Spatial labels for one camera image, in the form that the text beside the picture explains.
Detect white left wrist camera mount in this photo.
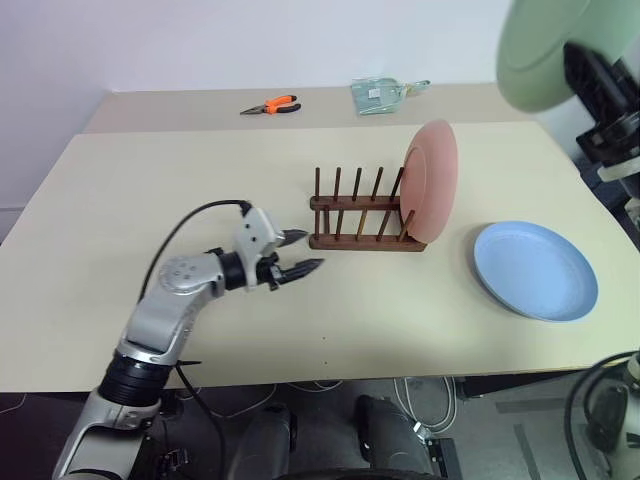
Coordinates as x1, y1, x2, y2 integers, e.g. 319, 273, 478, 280
233, 206, 282, 292

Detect wooden dish rack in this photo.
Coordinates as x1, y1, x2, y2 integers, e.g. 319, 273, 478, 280
307, 165, 430, 253

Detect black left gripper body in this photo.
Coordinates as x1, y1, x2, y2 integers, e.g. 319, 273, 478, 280
256, 229, 290, 293

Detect black table frame bar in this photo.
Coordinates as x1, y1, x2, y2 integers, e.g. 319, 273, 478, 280
453, 372, 594, 402

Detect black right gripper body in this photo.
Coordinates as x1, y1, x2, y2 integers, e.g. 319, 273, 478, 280
576, 112, 640, 166

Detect dark rounded shape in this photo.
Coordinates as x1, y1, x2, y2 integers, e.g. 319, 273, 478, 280
233, 401, 300, 480
353, 394, 432, 474

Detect white coiled cable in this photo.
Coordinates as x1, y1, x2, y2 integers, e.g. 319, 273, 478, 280
393, 376, 460, 432

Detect pink plate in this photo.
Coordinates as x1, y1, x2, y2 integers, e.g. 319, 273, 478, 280
399, 119, 460, 247

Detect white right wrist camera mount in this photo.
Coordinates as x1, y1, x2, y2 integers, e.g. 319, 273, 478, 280
596, 159, 640, 184

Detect green plate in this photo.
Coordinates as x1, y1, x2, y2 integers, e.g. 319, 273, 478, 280
494, 0, 637, 114

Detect blue plate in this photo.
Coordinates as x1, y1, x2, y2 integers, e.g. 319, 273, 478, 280
472, 220, 600, 323

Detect thin white cable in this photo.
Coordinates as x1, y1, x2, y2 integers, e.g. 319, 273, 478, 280
198, 380, 346, 420

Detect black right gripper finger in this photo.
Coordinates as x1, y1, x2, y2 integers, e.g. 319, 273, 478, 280
564, 42, 630, 124

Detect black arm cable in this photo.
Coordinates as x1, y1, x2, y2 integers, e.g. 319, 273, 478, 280
563, 349, 640, 480
141, 198, 254, 480

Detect black floor box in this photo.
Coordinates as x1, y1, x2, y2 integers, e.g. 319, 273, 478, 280
428, 436, 465, 480

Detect orange handled pliers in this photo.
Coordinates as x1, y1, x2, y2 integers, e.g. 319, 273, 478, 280
238, 93, 303, 118

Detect clear plastic bag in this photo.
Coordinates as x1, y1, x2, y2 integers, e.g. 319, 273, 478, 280
350, 76, 409, 118

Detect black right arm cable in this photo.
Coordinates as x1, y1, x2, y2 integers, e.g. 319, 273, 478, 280
563, 349, 640, 480

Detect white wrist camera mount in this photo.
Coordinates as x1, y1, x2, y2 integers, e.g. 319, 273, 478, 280
233, 206, 282, 292
596, 159, 640, 184

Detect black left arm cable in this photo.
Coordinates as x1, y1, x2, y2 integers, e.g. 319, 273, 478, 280
141, 198, 254, 480

